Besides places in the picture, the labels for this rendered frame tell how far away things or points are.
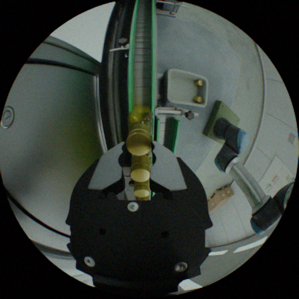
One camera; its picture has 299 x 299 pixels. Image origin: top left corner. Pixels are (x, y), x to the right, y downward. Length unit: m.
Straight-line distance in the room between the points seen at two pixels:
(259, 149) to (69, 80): 3.88
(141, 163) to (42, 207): 0.17
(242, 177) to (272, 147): 3.21
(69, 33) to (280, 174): 3.85
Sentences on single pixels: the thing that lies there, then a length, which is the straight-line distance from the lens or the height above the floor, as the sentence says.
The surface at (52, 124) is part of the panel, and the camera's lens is 0.16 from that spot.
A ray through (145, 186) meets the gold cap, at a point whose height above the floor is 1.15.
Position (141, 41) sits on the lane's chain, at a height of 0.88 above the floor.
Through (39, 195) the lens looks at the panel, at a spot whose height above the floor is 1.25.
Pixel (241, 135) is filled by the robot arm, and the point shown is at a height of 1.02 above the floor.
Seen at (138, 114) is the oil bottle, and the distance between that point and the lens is 0.19.
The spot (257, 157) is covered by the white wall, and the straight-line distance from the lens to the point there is 3.82.
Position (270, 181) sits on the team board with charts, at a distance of 3.77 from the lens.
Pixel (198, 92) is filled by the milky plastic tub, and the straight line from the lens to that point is 0.59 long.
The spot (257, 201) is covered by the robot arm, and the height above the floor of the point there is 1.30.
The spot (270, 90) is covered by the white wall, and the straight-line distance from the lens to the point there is 3.96.
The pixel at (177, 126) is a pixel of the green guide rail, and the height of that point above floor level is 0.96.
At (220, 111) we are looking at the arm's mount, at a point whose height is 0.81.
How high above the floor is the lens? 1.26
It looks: 60 degrees down
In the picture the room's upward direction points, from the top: 174 degrees clockwise
